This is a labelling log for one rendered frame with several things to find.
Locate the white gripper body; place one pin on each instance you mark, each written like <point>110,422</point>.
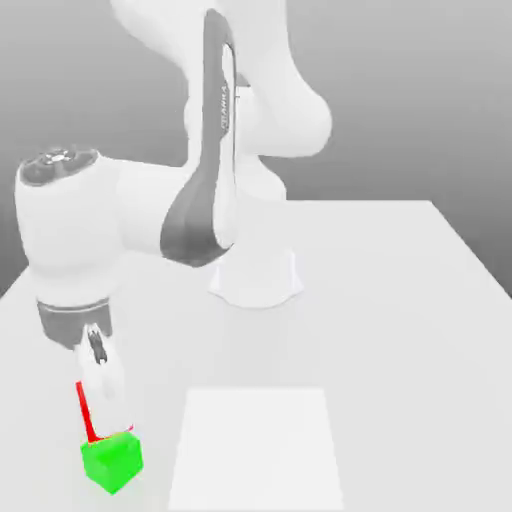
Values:
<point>104,394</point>

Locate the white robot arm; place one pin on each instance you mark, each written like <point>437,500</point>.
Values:
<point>68,224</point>

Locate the small red cube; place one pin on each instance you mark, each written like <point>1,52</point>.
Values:
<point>83,408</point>

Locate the small green cube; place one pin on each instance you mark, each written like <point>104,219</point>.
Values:
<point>112,464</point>

